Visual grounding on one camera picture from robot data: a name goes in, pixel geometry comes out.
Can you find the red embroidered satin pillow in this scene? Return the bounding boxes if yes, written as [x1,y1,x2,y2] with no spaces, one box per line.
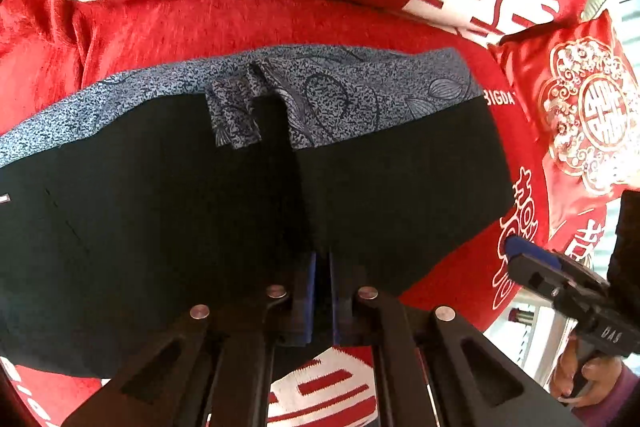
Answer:
[488,12,639,231]

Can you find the red sofa cover white characters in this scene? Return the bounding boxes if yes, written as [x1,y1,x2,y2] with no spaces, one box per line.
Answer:
[1,0,614,329]

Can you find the right forearm magenta sleeve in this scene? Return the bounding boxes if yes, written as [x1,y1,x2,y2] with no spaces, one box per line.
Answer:
[574,365,639,426]

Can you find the black pants grey waistband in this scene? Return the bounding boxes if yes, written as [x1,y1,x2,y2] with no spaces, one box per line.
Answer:
[1,46,513,378]

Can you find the person's right hand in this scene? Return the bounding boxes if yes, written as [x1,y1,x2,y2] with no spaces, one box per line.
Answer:
[549,334,624,407]

